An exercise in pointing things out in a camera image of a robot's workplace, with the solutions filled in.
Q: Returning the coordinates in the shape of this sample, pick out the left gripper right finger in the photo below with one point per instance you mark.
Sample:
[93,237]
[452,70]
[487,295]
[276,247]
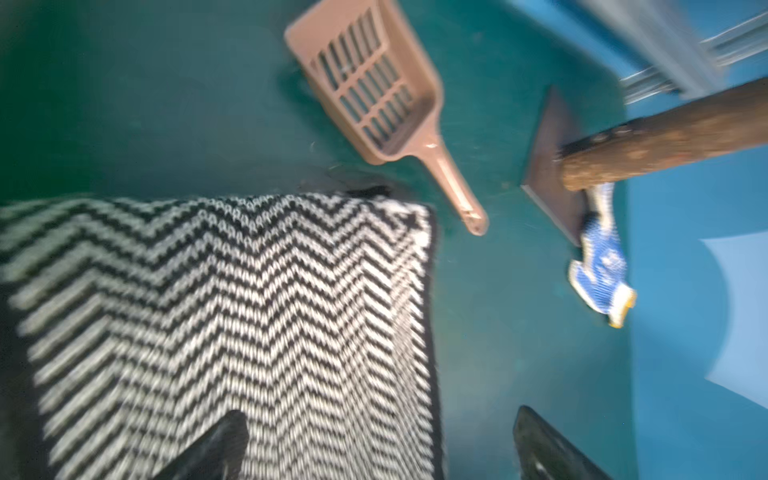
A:
[544,453]

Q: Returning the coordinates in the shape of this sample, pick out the black white knitted scarf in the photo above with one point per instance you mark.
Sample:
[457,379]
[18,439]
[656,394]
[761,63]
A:
[130,327]

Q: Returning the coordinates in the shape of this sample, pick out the aluminium frame back bar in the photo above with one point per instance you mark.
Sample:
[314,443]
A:
[731,46]

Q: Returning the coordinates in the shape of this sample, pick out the brown plastic litter scoop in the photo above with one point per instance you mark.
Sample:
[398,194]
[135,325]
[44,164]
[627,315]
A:
[376,82]

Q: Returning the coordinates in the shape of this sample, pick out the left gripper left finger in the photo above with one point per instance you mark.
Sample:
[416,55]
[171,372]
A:
[217,454]

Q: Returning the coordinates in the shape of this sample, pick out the pink artificial cherry blossom tree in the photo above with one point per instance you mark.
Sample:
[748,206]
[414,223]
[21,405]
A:
[563,163]

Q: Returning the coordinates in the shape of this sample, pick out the blue white work glove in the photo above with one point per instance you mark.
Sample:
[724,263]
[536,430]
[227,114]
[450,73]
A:
[600,277]

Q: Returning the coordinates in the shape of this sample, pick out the right aluminium frame post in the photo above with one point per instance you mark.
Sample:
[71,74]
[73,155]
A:
[657,32]

